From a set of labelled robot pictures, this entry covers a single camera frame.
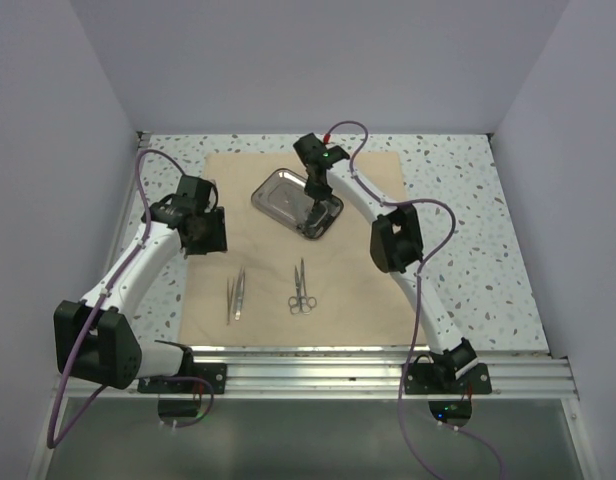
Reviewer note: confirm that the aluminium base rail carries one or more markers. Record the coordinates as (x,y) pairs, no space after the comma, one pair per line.
(349,373)

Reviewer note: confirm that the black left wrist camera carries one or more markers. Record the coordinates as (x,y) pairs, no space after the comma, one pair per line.
(197,194)

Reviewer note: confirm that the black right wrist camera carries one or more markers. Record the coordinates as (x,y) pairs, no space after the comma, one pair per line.
(314,152)

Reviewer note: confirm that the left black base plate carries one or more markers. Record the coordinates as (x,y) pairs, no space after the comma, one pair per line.
(197,378)

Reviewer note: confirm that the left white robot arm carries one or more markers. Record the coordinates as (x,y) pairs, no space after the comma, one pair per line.
(93,337)

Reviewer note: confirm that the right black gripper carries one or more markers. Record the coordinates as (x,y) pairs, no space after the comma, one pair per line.
(315,193)

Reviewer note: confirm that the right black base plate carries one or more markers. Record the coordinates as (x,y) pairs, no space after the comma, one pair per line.
(426,378)

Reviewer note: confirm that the beige surgical cloth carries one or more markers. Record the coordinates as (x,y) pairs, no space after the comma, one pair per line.
(273,288)

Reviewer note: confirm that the steel tweezers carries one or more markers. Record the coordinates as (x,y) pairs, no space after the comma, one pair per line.
(239,294)
(230,295)

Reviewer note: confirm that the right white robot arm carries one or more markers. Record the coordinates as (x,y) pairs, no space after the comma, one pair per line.
(396,248)

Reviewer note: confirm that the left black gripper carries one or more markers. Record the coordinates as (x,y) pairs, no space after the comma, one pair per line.
(217,241)

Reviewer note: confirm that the steel instrument tray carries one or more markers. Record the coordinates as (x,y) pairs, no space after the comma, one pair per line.
(282,198)

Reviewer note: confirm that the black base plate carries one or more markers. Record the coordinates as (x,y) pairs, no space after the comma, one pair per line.
(426,378)
(197,378)

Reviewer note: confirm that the steel forceps with rings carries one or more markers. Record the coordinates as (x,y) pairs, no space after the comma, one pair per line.
(295,302)

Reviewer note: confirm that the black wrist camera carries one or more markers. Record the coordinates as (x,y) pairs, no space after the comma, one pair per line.
(314,152)
(197,194)

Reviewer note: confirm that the steel surgical scissors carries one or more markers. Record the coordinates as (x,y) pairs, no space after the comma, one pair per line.
(308,302)

